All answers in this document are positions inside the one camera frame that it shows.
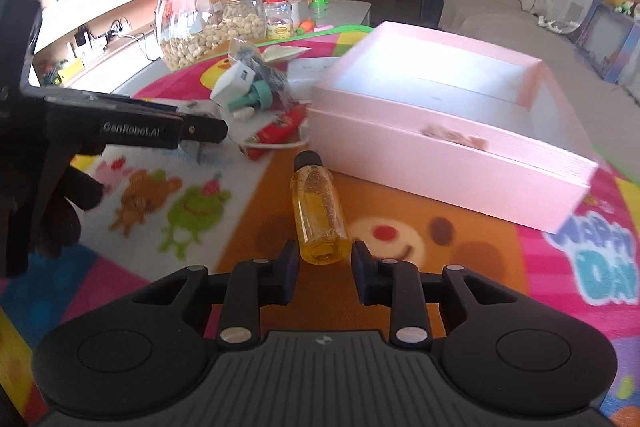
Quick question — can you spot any yellow liquid bottle black cap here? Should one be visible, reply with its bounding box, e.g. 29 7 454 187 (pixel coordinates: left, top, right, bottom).
291 150 352 265

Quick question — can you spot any pink cardboard box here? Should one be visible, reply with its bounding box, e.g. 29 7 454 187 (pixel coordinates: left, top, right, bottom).
308 22 598 233

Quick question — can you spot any grey sofa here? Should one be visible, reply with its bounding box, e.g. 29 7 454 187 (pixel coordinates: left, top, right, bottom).
438 0 639 183

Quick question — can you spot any clear bag with black item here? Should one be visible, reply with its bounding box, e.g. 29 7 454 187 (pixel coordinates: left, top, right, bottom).
228 37 293 108

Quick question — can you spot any red small packet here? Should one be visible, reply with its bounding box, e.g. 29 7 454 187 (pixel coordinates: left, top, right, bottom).
241 104 307 160

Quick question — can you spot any white power adapter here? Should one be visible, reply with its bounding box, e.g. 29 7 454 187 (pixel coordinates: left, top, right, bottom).
209 62 256 107

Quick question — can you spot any teal plastic holder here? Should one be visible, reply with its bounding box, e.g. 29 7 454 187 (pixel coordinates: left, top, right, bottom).
227 80 273 112

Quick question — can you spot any blue picture book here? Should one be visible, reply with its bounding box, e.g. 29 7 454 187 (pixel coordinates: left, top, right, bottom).
575 0 639 86

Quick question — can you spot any glass jar of nuts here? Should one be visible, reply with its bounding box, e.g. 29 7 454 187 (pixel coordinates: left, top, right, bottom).
154 0 266 72

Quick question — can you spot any colourful cartoon play mat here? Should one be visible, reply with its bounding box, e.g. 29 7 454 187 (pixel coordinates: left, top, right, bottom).
0 24 640 427

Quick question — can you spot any small yellow label jar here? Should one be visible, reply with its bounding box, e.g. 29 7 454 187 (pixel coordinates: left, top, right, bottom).
264 0 294 40

